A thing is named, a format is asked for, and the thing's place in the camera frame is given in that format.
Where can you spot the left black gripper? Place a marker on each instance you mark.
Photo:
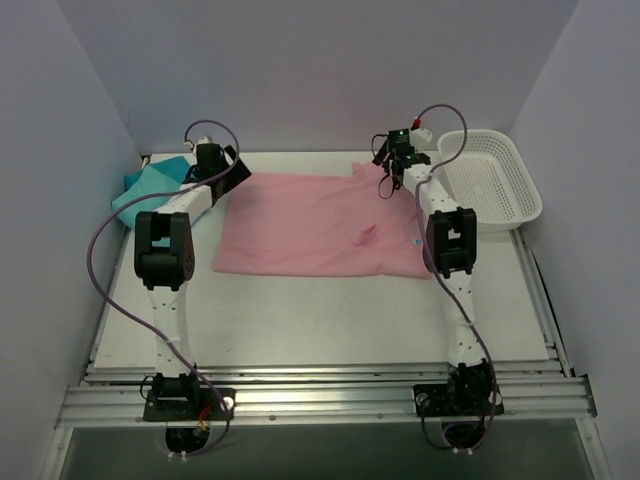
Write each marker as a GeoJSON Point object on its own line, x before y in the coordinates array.
{"type": "Point", "coordinates": [235, 170]}

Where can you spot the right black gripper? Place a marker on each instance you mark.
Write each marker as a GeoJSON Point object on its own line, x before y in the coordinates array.
{"type": "Point", "coordinates": [396, 166]}

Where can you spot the pink t shirt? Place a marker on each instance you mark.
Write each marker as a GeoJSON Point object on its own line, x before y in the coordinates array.
{"type": "Point", "coordinates": [320, 226]}

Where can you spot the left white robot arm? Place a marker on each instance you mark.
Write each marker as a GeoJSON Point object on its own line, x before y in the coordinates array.
{"type": "Point", "coordinates": [164, 260]}

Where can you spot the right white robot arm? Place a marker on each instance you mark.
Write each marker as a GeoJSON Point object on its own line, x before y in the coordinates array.
{"type": "Point", "coordinates": [449, 244]}

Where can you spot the teal folded t shirt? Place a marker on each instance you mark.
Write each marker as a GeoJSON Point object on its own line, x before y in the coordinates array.
{"type": "Point", "coordinates": [156, 177]}

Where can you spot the white plastic basket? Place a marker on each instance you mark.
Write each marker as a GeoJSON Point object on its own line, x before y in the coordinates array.
{"type": "Point", "coordinates": [487, 174]}

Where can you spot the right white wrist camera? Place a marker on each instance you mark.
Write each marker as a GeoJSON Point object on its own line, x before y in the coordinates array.
{"type": "Point", "coordinates": [420, 137]}

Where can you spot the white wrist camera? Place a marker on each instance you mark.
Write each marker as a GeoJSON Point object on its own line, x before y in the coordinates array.
{"type": "Point", "coordinates": [193, 145]}
{"type": "Point", "coordinates": [420, 137]}

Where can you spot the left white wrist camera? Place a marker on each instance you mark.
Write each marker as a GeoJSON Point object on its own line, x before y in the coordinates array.
{"type": "Point", "coordinates": [193, 145]}

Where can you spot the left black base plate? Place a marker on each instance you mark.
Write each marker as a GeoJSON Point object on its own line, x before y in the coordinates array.
{"type": "Point", "coordinates": [204, 406]}

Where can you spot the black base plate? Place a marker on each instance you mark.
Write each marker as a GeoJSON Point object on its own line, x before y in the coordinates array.
{"type": "Point", "coordinates": [204, 406]}
{"type": "Point", "coordinates": [442, 400]}

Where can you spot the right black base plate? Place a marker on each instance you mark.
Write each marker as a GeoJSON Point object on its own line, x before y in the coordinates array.
{"type": "Point", "coordinates": [442, 400]}

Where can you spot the aluminium rail frame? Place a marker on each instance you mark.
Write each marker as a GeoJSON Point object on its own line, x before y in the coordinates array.
{"type": "Point", "coordinates": [347, 423]}

